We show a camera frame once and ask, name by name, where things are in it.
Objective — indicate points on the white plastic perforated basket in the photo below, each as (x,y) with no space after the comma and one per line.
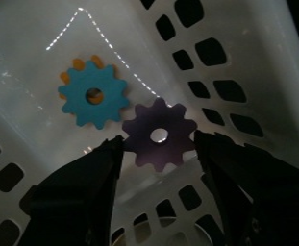
(224,105)

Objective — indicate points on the orange foam gear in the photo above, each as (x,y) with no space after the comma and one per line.
(77,64)

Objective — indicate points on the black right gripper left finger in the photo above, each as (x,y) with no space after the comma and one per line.
(76,192)

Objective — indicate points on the purple foam gear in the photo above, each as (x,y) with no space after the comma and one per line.
(157,150)

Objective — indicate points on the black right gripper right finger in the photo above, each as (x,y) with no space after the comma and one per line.
(258,195)

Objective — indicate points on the blue foam gear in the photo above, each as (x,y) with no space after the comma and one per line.
(96,96)

